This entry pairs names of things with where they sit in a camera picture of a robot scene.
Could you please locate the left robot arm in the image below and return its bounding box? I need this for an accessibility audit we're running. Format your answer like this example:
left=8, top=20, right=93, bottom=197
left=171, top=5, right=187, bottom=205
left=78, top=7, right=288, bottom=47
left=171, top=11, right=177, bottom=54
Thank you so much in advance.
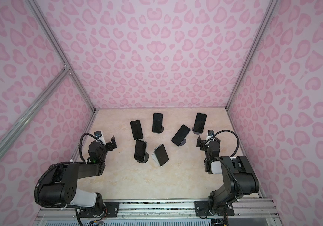
left=34, top=137, right=117, bottom=217

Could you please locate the phone back left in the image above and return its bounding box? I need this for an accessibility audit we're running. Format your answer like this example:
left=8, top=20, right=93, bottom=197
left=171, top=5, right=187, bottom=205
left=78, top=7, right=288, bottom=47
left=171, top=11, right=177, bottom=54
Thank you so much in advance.
left=130, top=120, right=144, bottom=140

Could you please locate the teal phone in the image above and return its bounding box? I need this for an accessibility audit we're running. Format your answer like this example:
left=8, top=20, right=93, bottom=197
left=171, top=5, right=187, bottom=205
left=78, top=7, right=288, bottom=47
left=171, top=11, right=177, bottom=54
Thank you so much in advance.
left=134, top=139, right=147, bottom=160
left=154, top=144, right=169, bottom=167

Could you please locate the grey stand back centre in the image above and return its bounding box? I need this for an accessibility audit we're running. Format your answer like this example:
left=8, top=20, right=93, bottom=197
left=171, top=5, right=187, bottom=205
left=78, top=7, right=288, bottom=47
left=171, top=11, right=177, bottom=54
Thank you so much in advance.
left=153, top=126, right=164, bottom=134

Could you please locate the phone back right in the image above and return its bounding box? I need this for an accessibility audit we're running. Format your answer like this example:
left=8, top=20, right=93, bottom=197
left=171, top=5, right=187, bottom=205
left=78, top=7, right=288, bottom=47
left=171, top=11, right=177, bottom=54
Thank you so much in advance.
left=193, top=113, right=207, bottom=132

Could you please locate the purple phone tilted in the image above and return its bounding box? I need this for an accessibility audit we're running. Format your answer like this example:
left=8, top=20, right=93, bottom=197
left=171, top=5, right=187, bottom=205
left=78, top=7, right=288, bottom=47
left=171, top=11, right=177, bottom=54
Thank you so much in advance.
left=171, top=124, right=190, bottom=147

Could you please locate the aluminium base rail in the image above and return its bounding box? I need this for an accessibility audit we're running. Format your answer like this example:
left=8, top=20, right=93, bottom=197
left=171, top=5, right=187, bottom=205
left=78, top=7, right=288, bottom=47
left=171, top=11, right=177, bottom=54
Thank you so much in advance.
left=32, top=197, right=282, bottom=226

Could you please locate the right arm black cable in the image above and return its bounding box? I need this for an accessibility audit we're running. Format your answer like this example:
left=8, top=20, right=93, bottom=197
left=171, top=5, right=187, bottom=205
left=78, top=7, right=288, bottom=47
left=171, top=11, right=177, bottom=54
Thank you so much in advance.
left=213, top=129, right=240, bottom=158

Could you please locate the white folding phone stand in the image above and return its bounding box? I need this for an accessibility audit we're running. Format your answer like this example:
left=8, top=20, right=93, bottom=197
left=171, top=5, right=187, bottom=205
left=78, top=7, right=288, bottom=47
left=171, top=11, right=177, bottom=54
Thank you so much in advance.
left=152, top=152, right=161, bottom=167

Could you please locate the grey round stand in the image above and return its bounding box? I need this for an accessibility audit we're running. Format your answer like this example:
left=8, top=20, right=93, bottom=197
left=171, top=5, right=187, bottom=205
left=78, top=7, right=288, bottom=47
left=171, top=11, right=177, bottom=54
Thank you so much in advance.
left=137, top=152, right=149, bottom=164

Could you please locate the aluminium frame strut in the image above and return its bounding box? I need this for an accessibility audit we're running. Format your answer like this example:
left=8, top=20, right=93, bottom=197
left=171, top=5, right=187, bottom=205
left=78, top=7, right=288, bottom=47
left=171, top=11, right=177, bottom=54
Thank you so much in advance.
left=225, top=0, right=280, bottom=113
left=0, top=1, right=96, bottom=161

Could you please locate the aluminium frame strut right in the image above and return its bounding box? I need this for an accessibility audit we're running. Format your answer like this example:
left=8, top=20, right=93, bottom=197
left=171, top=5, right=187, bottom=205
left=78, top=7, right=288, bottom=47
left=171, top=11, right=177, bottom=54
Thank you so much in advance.
left=225, top=0, right=280, bottom=113

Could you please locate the grey stand back right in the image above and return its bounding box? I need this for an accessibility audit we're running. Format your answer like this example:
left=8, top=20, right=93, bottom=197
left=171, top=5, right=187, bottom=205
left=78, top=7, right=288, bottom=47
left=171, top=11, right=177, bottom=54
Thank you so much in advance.
left=192, top=127, right=203, bottom=135

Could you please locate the aluminium frame strut left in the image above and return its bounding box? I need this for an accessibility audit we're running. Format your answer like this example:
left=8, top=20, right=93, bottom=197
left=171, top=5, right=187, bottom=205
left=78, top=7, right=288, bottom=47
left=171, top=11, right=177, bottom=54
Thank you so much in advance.
left=0, top=1, right=96, bottom=161

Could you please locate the phone back centre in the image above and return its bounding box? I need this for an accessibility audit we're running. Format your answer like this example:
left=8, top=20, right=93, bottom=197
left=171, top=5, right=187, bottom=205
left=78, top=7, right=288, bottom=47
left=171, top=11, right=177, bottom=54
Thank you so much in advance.
left=152, top=113, right=163, bottom=131

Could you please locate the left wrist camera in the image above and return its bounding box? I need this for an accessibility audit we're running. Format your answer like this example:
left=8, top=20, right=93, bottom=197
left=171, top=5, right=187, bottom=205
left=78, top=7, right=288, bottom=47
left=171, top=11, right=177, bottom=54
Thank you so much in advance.
left=94, top=131, right=106, bottom=146

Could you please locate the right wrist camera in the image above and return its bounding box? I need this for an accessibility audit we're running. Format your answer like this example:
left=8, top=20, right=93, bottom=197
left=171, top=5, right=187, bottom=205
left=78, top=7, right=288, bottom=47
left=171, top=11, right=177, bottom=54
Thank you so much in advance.
left=206, top=130, right=215, bottom=140

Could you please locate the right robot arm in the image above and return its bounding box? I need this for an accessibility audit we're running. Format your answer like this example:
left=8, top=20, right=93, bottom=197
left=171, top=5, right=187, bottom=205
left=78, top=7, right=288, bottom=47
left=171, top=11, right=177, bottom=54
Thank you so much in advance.
left=194, top=137, right=259, bottom=219

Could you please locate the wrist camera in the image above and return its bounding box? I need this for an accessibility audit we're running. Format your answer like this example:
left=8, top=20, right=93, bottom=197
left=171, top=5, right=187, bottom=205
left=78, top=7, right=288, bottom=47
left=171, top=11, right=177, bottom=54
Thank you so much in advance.
left=94, top=131, right=106, bottom=146
left=206, top=130, right=215, bottom=140

